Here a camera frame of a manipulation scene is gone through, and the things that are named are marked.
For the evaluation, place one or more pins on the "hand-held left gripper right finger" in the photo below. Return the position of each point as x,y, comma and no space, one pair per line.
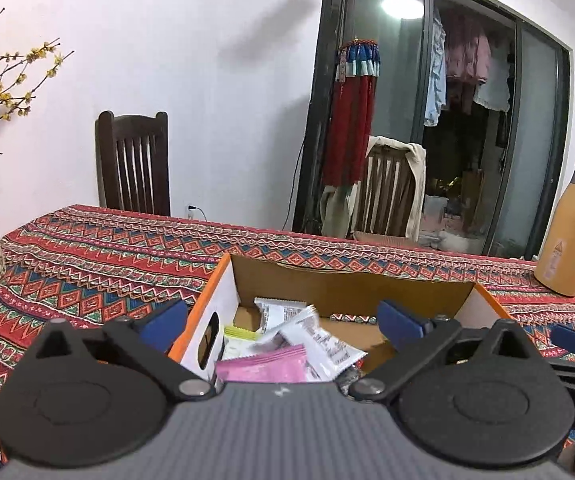
397,322

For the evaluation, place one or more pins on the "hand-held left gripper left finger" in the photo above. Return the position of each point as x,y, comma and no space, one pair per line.
167,322

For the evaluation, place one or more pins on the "orange cardboard box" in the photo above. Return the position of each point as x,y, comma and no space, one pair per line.
347,290

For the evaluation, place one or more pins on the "white green-edged snack packet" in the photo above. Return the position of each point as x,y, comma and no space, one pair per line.
240,345

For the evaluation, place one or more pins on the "pink snack packet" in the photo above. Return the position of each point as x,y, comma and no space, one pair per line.
267,367

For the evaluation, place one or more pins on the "silver snack packet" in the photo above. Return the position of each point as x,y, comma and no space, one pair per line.
355,371

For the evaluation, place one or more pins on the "tan thermos flask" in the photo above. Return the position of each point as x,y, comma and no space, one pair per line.
565,240

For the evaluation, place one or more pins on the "pale green cloth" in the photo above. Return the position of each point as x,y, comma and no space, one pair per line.
337,210

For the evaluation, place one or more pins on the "light wooden chair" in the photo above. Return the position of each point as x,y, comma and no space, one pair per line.
385,190

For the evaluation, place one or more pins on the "chair with draped cloth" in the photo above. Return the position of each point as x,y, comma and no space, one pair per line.
417,180

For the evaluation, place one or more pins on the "dark wooden chair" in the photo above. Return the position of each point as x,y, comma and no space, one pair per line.
132,170

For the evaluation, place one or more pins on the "red tassel decoration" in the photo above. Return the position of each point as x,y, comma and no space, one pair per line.
350,125

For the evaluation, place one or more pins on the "dark sliding glass door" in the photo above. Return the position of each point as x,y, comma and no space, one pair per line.
317,110

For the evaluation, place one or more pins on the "light blue hanging garment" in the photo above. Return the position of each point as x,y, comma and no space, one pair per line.
435,85

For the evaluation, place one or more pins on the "white hanging garment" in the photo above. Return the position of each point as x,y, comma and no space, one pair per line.
495,90

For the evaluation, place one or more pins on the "pink hanging garment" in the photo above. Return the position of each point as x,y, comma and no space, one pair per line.
467,55

